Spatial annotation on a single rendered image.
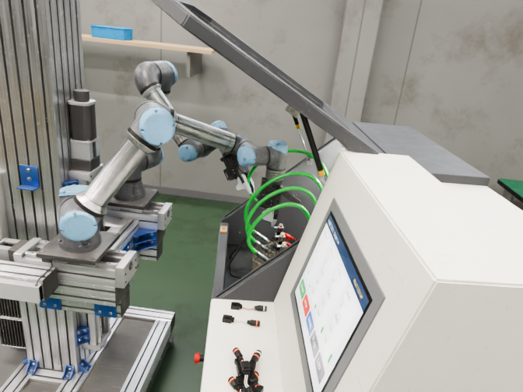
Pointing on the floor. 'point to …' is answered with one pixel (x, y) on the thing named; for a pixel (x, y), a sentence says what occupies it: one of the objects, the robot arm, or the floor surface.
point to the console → (418, 285)
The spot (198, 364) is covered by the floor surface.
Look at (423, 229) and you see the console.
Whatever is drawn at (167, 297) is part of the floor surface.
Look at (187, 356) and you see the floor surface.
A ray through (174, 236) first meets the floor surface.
